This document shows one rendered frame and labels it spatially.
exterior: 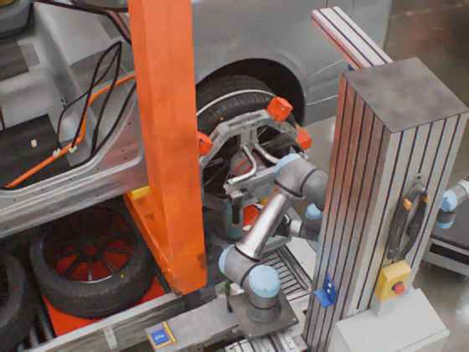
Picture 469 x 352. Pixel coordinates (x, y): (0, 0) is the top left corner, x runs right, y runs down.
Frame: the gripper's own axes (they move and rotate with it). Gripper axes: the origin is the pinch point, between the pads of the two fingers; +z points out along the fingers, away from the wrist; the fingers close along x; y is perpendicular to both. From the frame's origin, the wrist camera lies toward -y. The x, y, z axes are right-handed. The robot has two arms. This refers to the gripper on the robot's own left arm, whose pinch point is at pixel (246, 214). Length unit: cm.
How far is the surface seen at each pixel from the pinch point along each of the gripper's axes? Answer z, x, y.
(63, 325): 82, -53, 56
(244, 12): 15, 49, -74
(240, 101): 13, 34, -35
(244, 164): 7.8, 22.0, -8.2
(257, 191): -0.8, 14.3, -0.8
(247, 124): 7.6, 26.3, -29.0
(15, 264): 111, -40, 32
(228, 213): 11.4, 8.1, 11.4
